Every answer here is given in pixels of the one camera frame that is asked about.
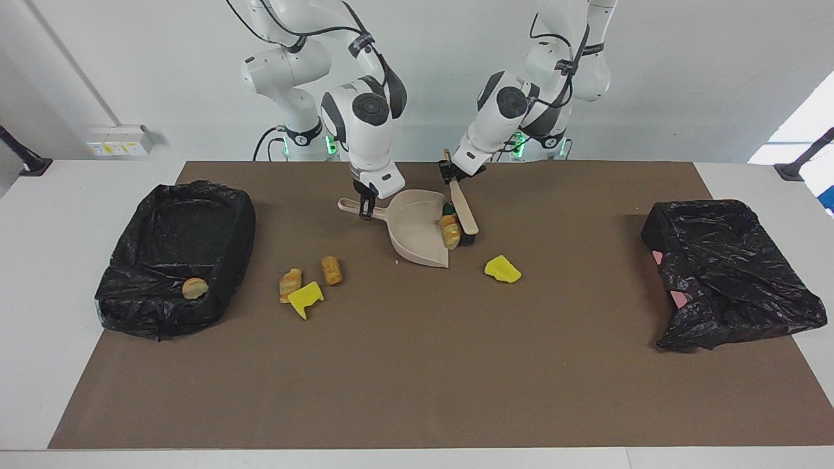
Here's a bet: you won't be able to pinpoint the beige hand brush black bristles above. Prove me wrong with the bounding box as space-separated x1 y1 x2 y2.
444 149 480 247

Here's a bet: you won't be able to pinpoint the beige plastic dustpan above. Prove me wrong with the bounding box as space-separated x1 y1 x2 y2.
337 189 452 269

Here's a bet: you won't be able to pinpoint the striped croissant bread piece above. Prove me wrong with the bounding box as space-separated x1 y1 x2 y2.
439 214 463 251
279 268 303 304

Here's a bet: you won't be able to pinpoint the black bag lined bin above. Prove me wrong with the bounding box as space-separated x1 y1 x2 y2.
94 181 257 341

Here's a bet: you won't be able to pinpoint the pink plastic bin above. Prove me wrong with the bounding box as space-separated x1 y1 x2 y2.
653 249 689 311

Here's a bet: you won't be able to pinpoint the crumpled black trash bag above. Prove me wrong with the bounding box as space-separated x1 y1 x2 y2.
640 199 828 352

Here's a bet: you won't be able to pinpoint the brown table mat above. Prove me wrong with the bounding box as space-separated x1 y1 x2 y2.
49 162 834 450

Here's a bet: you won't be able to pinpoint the black stand foot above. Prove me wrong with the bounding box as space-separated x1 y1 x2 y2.
0 125 53 177
773 127 834 182

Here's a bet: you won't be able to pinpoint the black base cable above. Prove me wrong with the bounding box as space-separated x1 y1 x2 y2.
252 126 289 162

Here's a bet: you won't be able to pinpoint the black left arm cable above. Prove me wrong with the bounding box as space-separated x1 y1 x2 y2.
495 13 594 157

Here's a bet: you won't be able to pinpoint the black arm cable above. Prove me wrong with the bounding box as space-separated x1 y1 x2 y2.
225 0 401 105
495 13 594 157

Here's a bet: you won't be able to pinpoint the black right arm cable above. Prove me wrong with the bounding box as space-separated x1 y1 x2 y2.
225 0 401 105

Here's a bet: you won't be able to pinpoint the white wall socket box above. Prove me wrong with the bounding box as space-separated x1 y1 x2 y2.
87 125 155 157

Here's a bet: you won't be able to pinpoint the white wall cable duct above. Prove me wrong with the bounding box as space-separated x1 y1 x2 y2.
25 0 124 128

